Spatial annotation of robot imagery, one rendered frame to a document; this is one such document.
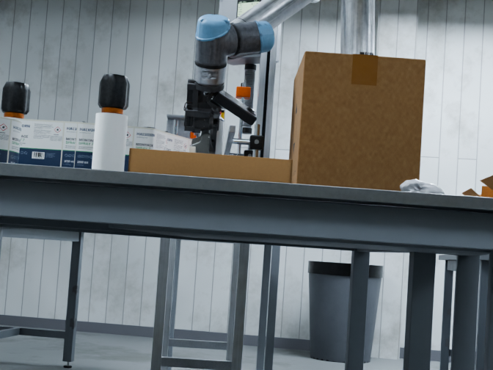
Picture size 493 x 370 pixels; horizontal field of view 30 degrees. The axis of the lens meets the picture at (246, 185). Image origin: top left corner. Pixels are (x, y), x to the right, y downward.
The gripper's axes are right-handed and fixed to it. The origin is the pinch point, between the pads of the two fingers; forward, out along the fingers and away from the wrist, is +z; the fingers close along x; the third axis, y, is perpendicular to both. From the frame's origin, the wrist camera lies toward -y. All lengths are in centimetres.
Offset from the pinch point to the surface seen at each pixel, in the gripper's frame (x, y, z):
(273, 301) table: -185, -36, 158
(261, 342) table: -226, -35, 212
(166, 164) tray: 72, 7, -31
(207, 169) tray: 72, 1, -31
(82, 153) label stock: -43, 38, 20
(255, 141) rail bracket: 22.7, -8.9, -15.4
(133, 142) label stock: -46, 24, 17
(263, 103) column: -44.5, -13.3, 1.1
